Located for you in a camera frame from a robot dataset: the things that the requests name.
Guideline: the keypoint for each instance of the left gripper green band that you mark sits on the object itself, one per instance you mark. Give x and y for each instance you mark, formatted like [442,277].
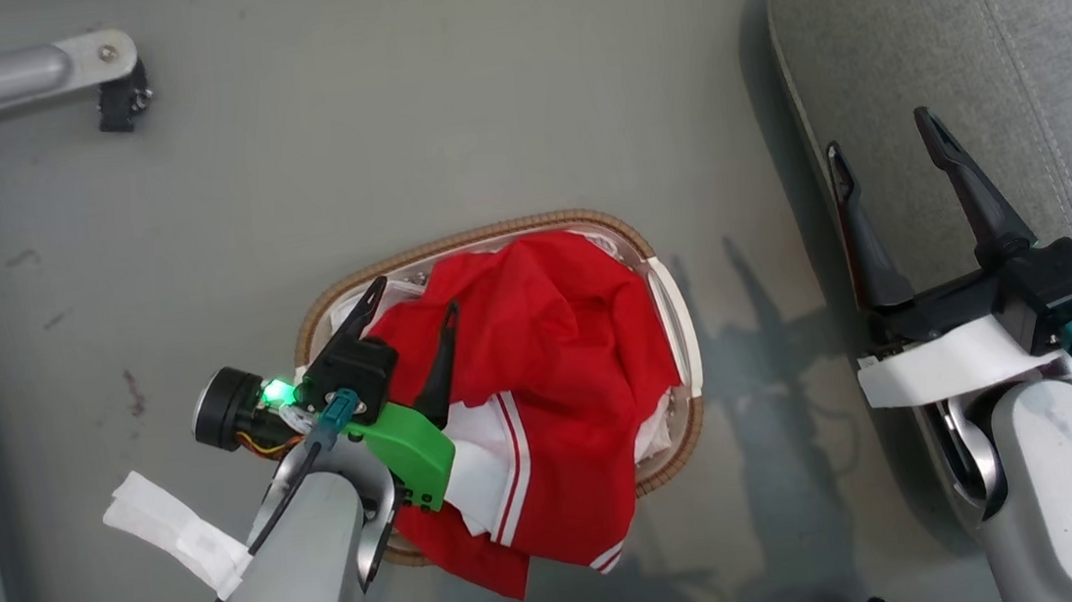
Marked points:
[356,372]

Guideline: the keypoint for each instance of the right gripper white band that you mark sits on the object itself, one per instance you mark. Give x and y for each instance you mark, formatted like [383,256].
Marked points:
[1056,285]

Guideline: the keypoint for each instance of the red garment white striped trim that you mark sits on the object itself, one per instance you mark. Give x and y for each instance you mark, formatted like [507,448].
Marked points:
[551,358]

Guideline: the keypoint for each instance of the white cloth basket liner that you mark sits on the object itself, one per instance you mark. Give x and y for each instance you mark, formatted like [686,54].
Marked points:
[355,313]

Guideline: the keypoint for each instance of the white laundry basket woven rim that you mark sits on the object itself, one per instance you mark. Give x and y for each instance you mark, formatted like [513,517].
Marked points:
[681,326]

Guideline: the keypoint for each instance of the grey fabric sofa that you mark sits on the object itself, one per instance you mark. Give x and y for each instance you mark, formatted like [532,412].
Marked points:
[962,24]

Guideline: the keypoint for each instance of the white tape tag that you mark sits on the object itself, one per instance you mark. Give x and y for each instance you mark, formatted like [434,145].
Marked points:
[180,537]

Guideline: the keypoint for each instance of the black caster wheel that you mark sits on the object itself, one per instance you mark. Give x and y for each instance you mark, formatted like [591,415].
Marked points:
[122,103]

